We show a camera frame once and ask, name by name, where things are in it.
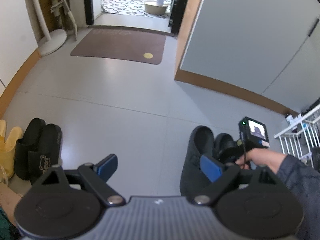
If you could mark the black door frame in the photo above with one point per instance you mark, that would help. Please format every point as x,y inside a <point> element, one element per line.
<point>181,5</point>

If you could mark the white cabinet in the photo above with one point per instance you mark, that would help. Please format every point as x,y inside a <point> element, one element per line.
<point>250,42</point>

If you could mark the white floor stand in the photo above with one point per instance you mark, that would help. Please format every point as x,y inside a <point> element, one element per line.
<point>51,41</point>

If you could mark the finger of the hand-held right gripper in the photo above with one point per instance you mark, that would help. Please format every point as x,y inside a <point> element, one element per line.
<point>230,152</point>

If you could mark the grey wall pipe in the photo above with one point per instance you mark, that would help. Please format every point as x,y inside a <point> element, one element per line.
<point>57,7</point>

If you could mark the yellow rubber glove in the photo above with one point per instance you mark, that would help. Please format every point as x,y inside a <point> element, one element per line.
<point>7,150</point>

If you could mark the green cloth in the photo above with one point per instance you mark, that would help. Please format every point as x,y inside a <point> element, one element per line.
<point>3,225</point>

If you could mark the small cardboard box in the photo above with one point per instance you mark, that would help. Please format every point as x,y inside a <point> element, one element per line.
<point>10,200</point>

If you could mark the black slide slipper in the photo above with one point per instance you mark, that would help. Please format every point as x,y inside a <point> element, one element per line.
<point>47,150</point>
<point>25,145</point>

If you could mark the brown door mat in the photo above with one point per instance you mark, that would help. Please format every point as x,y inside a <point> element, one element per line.
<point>120,46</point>

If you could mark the small labelled bottle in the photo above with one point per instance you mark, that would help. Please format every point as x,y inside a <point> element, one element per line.
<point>298,119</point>
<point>290,120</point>

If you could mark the beige wash basin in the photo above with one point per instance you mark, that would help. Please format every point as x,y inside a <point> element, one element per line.
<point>154,8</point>

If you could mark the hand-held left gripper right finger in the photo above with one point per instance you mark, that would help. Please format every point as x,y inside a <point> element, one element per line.
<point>210,167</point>

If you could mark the person's right forearm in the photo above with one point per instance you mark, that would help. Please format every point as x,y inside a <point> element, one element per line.
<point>300,187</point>

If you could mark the person's right hand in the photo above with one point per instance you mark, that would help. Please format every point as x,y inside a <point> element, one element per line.
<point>262,158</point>

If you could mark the white shoe rack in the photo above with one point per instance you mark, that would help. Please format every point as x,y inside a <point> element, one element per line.
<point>300,140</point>

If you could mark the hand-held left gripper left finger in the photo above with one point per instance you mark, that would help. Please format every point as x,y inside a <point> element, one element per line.
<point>108,166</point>

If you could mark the white mop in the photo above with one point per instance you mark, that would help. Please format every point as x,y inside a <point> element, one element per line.
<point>68,10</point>

